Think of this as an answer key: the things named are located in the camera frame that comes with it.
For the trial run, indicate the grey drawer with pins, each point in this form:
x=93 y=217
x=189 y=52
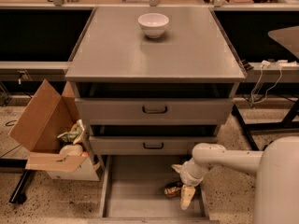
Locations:
x=150 y=111
x=147 y=145
x=133 y=193

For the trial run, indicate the white round object in box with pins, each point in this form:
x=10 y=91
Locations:
x=72 y=150

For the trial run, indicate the open cardboard box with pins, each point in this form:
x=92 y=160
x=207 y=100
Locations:
x=48 y=114

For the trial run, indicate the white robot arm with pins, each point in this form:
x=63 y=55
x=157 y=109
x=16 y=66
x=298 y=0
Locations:
x=276 y=170

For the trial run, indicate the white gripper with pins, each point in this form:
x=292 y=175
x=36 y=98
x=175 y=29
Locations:
x=191 y=175

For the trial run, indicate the grey middle drawer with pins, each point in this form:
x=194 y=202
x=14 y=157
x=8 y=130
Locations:
x=147 y=145

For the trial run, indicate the grey drawer cabinet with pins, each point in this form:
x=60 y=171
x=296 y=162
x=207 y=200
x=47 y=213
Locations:
x=190 y=60

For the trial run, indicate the grey top drawer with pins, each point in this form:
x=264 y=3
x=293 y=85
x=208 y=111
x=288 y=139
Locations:
x=150 y=111

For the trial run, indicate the white ceramic bowl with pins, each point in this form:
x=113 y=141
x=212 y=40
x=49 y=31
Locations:
x=153 y=25

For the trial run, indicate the orange soda can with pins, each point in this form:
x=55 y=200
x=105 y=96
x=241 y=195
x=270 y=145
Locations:
x=173 y=190

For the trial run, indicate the black table leg frame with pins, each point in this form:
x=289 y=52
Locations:
x=259 y=123

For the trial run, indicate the grey bottom drawer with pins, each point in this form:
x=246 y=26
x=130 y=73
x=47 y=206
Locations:
x=133 y=193

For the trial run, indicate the green snack bag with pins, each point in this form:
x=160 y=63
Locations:
x=74 y=136

